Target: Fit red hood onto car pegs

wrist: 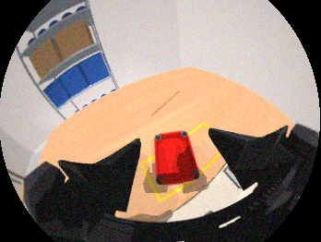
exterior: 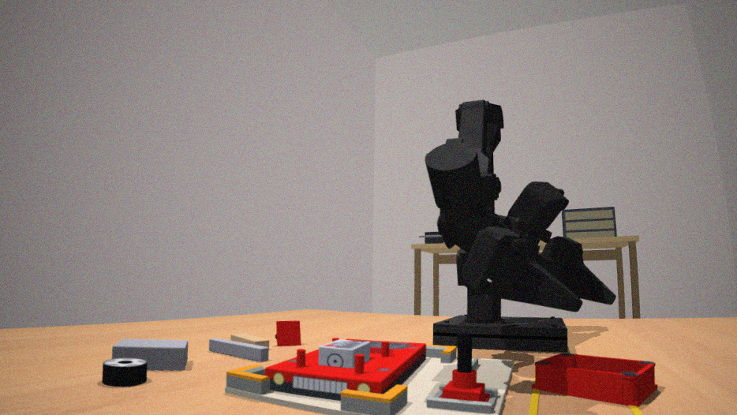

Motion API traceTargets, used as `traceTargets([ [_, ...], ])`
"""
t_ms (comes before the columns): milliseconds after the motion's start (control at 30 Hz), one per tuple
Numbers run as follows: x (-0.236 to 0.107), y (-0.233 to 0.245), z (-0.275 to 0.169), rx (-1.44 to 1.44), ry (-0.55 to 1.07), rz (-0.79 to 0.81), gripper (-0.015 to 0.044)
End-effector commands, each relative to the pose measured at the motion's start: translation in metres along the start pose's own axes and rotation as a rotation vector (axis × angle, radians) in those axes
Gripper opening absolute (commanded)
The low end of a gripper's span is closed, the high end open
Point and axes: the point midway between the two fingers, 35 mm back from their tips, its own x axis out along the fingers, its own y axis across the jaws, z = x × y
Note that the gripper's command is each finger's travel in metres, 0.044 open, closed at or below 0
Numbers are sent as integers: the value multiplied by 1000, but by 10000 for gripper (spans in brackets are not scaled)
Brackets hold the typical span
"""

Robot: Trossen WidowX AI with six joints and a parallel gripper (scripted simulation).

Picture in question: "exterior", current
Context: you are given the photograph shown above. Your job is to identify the black tyre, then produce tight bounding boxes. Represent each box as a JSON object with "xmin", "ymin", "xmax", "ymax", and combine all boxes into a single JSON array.
[{"xmin": 102, "ymin": 358, "xmax": 148, "ymax": 387}]

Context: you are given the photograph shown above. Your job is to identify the tan flat bar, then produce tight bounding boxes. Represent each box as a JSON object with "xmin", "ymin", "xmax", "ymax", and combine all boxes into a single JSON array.
[{"xmin": 230, "ymin": 333, "xmax": 269, "ymax": 349}]

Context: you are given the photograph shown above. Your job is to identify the red rectangular shell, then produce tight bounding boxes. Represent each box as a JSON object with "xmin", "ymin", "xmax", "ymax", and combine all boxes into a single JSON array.
[{"xmin": 532, "ymin": 353, "xmax": 658, "ymax": 406}]

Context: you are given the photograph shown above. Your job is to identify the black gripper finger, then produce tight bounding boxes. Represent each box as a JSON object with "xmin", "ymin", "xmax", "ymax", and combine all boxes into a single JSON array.
[
  {"xmin": 488, "ymin": 239, "xmax": 582, "ymax": 312},
  {"xmin": 557, "ymin": 245, "xmax": 616, "ymax": 305}
]

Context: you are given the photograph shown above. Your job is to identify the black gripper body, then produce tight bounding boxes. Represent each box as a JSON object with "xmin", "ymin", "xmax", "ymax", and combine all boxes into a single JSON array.
[{"xmin": 461, "ymin": 211, "xmax": 582, "ymax": 296}]

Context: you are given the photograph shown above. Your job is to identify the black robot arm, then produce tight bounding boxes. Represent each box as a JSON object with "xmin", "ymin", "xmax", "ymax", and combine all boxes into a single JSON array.
[{"xmin": 425, "ymin": 100, "xmax": 569, "ymax": 324}]

